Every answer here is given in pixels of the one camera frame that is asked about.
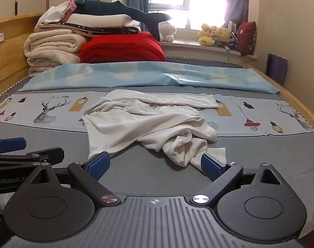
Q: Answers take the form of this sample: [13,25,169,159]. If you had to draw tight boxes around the dark star print blanket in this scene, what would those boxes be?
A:
[34,21,142,38]

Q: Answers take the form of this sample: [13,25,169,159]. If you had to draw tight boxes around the yellow round face plush toy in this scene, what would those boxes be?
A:
[214,26,240,51]

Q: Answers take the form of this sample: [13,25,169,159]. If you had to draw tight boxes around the white folded cloth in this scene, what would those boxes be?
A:
[39,1,75,24]

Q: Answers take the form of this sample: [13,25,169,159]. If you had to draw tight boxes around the wooden bed frame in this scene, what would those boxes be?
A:
[0,13,314,141]

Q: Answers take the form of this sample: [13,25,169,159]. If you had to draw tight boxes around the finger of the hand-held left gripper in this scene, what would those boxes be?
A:
[0,147,65,166]
[0,137,27,153]

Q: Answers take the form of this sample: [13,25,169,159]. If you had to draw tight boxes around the white t-shirt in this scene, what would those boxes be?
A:
[82,89,227,168]

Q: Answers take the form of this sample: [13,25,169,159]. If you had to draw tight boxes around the purple curtain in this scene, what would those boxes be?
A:
[223,0,250,29]

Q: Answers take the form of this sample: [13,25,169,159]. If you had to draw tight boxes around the cream folded blanket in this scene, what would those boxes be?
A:
[24,29,89,77]

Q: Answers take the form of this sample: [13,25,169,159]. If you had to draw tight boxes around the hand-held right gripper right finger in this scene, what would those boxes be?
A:
[191,154,288,207]

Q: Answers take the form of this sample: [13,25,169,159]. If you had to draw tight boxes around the dark teal shark plush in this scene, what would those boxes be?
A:
[74,0,172,42]

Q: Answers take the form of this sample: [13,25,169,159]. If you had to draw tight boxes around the yellow plush toys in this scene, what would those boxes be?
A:
[159,37,258,60]

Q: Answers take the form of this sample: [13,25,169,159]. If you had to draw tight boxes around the white plush toy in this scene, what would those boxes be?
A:
[158,21,177,42]

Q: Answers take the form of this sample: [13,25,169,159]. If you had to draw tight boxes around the dark red cushion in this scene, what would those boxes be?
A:
[236,21,257,56]

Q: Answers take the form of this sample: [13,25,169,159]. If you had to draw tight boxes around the light blue patterned mat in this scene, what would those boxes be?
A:
[18,61,281,94]

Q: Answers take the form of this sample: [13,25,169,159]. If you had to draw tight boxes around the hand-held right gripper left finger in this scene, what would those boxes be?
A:
[30,151,121,206]

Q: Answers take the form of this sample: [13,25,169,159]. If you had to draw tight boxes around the white folded quilt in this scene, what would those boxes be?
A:
[66,14,139,28]

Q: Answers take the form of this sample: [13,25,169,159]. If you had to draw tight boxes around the purple bag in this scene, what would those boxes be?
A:
[266,53,288,86]

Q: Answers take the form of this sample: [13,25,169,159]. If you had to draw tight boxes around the deer print bed sheet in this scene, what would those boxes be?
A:
[0,55,314,204]

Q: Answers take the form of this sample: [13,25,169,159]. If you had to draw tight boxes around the pink cloth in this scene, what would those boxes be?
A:
[61,0,78,21]

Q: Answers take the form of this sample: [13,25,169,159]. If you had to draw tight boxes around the yellow duck plush toy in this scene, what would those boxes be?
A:
[198,23,217,46]

